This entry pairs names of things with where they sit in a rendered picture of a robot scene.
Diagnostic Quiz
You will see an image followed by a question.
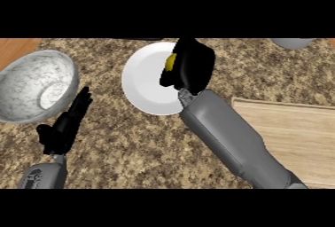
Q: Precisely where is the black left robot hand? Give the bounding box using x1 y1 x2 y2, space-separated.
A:
35 86 94 156

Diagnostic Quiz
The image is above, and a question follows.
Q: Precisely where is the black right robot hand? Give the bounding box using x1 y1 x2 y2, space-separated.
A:
158 37 217 97

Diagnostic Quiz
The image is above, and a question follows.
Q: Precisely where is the yellow lemon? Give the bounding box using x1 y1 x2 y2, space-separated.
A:
164 52 179 73

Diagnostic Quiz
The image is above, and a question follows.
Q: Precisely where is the white round plate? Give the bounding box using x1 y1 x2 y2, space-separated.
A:
121 42 184 116

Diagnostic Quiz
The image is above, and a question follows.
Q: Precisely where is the pale wooden tray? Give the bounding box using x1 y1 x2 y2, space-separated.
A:
230 97 335 190

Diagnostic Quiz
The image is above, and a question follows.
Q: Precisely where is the white marbled bowl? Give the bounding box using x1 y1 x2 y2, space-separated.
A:
0 50 81 125

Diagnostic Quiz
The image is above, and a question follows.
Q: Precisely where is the grey rounded object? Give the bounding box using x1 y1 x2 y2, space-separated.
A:
270 37 317 51

